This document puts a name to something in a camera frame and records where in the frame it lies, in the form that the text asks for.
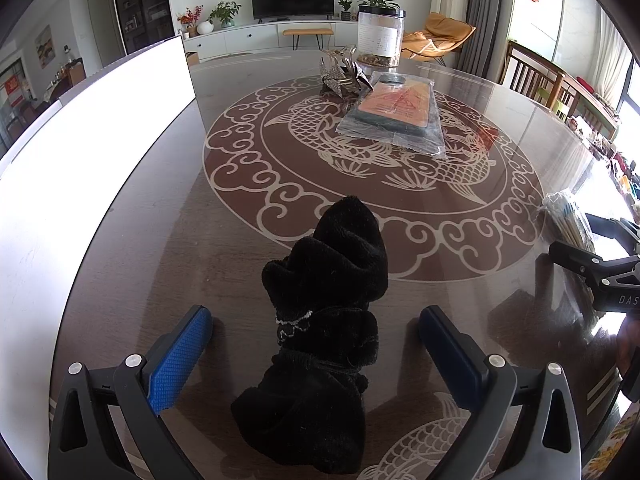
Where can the crumpled silver wrapper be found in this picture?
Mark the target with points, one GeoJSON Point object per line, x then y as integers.
{"type": "Point", "coordinates": [345, 75]}

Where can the small potted plant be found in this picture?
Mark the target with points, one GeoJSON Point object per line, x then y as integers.
{"type": "Point", "coordinates": [345, 8]}

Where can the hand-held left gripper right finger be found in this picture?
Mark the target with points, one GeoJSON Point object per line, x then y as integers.
{"type": "Point", "coordinates": [450, 355]}

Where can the orange lounge chair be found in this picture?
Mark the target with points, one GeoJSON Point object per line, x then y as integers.
{"type": "Point", "coordinates": [440, 35]}

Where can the red flower bouquet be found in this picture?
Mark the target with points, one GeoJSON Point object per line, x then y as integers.
{"type": "Point", "coordinates": [189, 19]}

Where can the person's right hand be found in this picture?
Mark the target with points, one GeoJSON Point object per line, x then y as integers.
{"type": "Point", "coordinates": [631, 347]}

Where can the white television cabinet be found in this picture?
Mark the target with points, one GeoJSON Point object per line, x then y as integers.
{"type": "Point", "coordinates": [250, 40]}

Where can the wooden bench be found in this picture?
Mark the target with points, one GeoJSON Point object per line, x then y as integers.
{"type": "Point", "coordinates": [307, 32]}

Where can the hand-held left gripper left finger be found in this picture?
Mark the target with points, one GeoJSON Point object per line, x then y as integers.
{"type": "Point", "coordinates": [180, 360]}

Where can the bagged orange phone case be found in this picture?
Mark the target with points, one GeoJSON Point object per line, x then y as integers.
{"type": "Point", "coordinates": [395, 110]}

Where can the red window poster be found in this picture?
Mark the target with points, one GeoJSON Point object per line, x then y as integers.
{"type": "Point", "coordinates": [14, 91]}

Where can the cluttered side table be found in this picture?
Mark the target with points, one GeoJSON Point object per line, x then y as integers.
{"type": "Point", "coordinates": [612, 165]}

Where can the brown wooden side cabinet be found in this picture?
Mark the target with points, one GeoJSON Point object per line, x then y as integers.
{"type": "Point", "coordinates": [74, 70]}

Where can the leafy plant in vase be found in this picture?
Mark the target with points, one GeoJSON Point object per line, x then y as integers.
{"type": "Point", "coordinates": [225, 12]}

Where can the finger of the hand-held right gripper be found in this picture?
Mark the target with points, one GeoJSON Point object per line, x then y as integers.
{"type": "Point", "coordinates": [615, 227]}
{"type": "Point", "coordinates": [590, 262]}

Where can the clear jar with black lid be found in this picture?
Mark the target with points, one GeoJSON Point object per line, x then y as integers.
{"type": "Point", "coordinates": [380, 35]}

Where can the dark glass display cabinet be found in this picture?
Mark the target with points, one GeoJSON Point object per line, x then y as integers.
{"type": "Point", "coordinates": [139, 7]}

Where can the chopsticks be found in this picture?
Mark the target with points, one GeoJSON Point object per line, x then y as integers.
{"type": "Point", "coordinates": [567, 215]}

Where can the broad-leaf potted plant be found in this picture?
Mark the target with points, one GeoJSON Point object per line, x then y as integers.
{"type": "Point", "coordinates": [377, 0]}

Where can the round white vase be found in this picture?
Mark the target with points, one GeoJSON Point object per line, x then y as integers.
{"type": "Point", "coordinates": [205, 28]}

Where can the white door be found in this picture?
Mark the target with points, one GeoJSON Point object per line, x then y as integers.
{"type": "Point", "coordinates": [100, 30]}

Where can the framed wall painting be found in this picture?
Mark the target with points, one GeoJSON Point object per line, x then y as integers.
{"type": "Point", "coordinates": [44, 45]}

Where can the colourful floor mat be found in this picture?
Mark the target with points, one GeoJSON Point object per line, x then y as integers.
{"type": "Point", "coordinates": [607, 445]}

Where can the wooden dining chair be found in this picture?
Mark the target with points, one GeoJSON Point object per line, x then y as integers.
{"type": "Point", "coordinates": [585, 105]}
{"type": "Point", "coordinates": [530, 72]}

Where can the patterned brown desktop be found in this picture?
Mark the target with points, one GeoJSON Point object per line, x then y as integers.
{"type": "Point", "coordinates": [200, 260]}

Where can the large white board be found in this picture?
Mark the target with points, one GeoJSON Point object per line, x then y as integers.
{"type": "Point", "coordinates": [75, 160]}

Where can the grey curtain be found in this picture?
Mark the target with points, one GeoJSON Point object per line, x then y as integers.
{"type": "Point", "coordinates": [485, 20]}

